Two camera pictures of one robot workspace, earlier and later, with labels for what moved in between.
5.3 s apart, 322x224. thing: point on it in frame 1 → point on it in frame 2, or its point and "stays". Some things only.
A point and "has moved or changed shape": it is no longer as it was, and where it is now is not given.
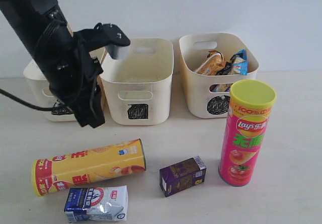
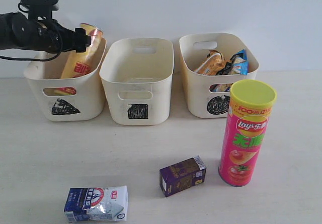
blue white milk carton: x=109 y=203 stays
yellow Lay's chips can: x=59 y=174 has moved or changed shape
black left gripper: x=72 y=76 → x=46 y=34
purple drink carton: x=182 y=175 stays
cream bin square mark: x=137 y=88 stays
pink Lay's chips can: x=251 y=105 stays
